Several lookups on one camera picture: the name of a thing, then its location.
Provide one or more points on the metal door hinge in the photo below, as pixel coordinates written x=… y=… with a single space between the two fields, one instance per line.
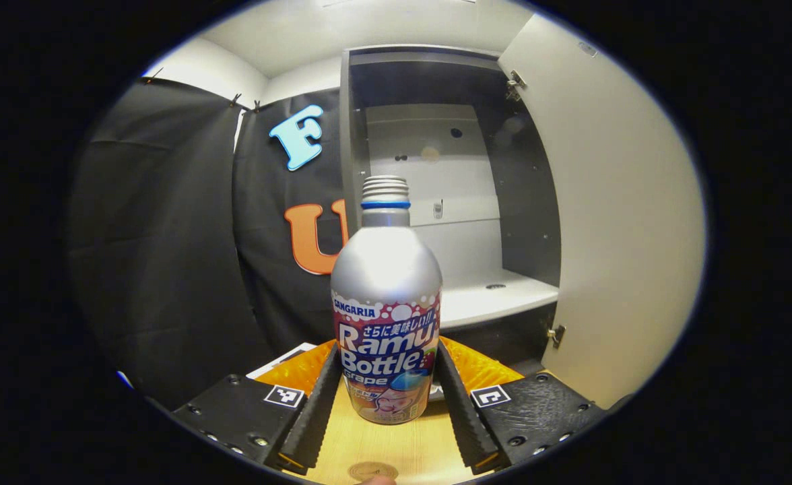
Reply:
x=516 y=84
x=556 y=335

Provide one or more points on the beige cabinet door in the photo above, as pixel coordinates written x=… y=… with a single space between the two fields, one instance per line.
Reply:
x=618 y=215

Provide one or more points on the dark grey cabinet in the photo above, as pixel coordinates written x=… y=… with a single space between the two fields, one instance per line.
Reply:
x=524 y=202

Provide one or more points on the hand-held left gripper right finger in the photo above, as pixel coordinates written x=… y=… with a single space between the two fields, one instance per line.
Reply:
x=463 y=417

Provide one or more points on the round brown coaster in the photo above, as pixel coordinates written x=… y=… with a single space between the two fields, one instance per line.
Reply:
x=372 y=470

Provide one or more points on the silver bottle with purple label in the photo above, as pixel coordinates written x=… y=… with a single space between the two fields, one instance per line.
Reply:
x=386 y=283

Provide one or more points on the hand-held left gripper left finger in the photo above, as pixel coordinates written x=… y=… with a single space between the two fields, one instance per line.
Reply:
x=315 y=417

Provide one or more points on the black backdrop cloth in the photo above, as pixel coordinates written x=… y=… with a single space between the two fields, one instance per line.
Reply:
x=167 y=236

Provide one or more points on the white cabinet shelf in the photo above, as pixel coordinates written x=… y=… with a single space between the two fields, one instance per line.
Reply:
x=490 y=300

